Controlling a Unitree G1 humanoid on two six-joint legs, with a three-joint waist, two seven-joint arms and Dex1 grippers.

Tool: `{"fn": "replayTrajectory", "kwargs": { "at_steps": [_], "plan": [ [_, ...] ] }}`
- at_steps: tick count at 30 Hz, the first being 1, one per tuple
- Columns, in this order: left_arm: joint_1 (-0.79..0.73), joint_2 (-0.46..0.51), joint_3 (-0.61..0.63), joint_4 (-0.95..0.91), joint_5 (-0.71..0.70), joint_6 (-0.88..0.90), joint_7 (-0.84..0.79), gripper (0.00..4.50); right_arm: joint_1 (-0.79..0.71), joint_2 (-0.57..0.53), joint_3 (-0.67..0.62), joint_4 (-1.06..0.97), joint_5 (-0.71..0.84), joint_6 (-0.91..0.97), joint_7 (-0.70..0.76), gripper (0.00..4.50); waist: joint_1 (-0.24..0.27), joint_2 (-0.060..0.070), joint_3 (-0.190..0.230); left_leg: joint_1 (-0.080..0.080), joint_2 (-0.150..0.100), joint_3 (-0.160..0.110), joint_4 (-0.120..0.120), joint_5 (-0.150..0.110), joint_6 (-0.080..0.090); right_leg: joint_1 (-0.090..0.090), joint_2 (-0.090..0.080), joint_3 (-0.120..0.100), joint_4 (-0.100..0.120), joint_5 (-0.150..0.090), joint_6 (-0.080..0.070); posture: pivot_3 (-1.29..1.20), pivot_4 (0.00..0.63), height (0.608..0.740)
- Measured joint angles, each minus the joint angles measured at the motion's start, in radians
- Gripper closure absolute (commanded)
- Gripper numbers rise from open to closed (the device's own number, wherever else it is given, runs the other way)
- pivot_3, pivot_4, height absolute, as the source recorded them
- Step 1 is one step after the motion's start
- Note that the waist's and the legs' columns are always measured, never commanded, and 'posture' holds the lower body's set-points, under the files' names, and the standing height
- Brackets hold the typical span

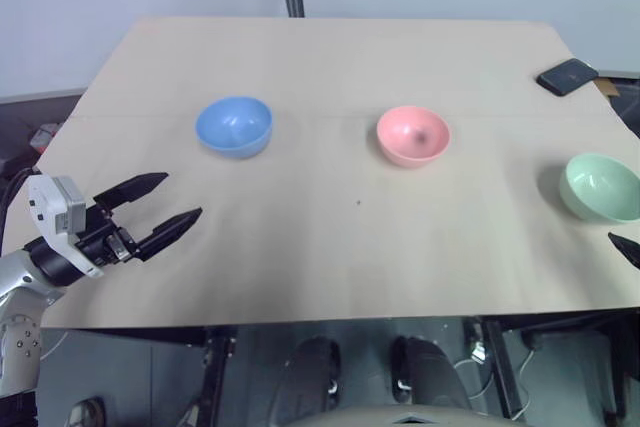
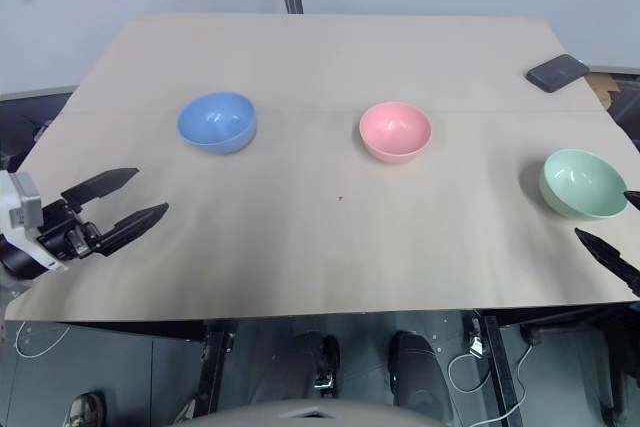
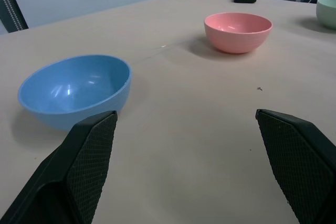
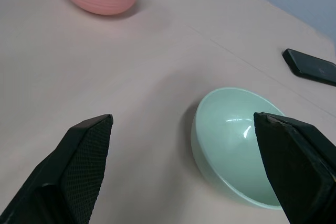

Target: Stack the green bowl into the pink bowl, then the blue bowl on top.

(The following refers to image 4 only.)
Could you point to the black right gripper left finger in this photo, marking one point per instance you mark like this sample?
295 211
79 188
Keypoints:
78 166

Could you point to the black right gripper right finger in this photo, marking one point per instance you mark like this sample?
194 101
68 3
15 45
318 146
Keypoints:
296 166

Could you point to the light green plastic bowl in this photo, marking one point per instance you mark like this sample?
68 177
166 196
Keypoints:
225 140

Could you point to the black smartphone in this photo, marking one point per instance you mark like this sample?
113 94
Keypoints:
312 68

